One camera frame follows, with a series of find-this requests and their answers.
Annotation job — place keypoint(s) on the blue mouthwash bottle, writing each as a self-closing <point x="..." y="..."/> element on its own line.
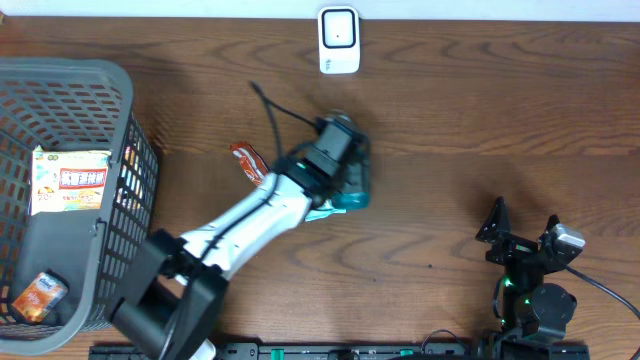
<point x="355" y="190"/>

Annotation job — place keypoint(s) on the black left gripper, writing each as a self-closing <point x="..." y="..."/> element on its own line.
<point x="342" y="179"/>

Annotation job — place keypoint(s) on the white barcode scanner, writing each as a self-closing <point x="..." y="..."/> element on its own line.
<point x="339" y="40"/>

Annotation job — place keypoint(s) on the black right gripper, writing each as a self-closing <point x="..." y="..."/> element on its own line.
<point x="515" y="246"/>

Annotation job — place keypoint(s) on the orange small tissue packet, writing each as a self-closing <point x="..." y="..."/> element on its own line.
<point x="40" y="297"/>

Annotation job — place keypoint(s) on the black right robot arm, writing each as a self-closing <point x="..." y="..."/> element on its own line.
<point x="532" y="310"/>

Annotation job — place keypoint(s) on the orange snack bar wrapper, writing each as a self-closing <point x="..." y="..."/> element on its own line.
<point x="250" y="161"/>

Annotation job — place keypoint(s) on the teal wet wipes pack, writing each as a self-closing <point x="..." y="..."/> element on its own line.
<point x="319" y="214"/>

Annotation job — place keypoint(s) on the yellow tissue pack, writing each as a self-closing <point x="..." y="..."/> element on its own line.
<point x="68" y="180"/>

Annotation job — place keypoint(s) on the grey plastic shopping basket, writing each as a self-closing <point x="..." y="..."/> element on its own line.
<point x="66" y="105"/>

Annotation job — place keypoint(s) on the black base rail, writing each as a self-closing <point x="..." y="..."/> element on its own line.
<point x="253" y="351"/>

